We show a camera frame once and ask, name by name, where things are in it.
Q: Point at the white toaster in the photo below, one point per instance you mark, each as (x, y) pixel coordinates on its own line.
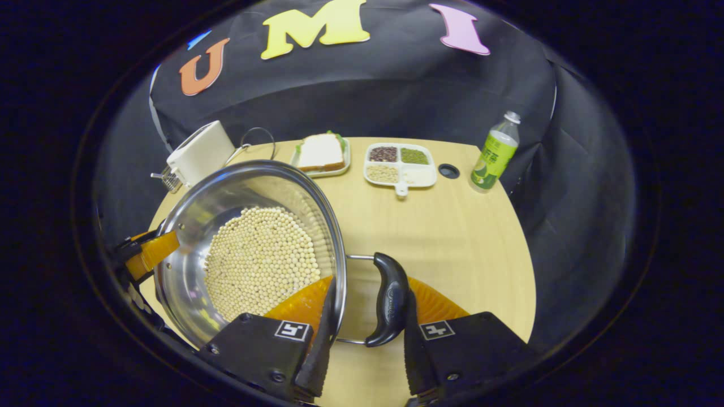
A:
(201, 152)

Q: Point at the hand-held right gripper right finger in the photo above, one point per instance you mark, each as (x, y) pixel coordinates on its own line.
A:
(416, 362)

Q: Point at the green drink bottle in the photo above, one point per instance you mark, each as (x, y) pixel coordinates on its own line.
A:
(495, 155)

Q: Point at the black backdrop cloth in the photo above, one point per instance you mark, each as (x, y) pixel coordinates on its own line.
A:
(396, 96)

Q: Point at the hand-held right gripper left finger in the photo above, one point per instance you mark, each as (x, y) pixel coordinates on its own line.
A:
(317, 367)

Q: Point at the stainless steel pot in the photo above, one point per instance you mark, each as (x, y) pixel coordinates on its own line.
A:
(192, 226)

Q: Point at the white divided bean dish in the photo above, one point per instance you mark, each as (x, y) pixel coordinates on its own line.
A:
(400, 163)

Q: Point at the sandwich with lettuce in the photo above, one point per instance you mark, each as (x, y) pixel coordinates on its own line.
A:
(320, 151)

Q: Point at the pile of soybeans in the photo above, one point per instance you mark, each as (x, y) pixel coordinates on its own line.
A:
(260, 260)

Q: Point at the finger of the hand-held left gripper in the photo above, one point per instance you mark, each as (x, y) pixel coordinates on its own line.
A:
(153, 251)

